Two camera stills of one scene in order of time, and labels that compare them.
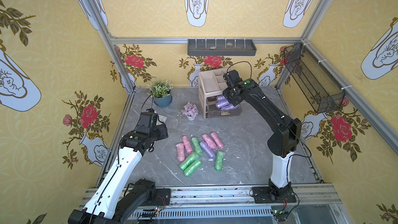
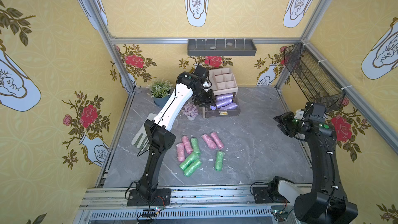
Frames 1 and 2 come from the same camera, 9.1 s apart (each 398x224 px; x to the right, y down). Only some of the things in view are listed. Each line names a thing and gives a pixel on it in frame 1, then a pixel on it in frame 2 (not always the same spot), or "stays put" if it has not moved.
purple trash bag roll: [221, 98] stays put
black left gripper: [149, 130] -> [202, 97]
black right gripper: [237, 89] -> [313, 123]
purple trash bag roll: [222, 103] stays put
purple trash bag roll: [230, 107] stays put
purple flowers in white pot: [190, 110] stays put
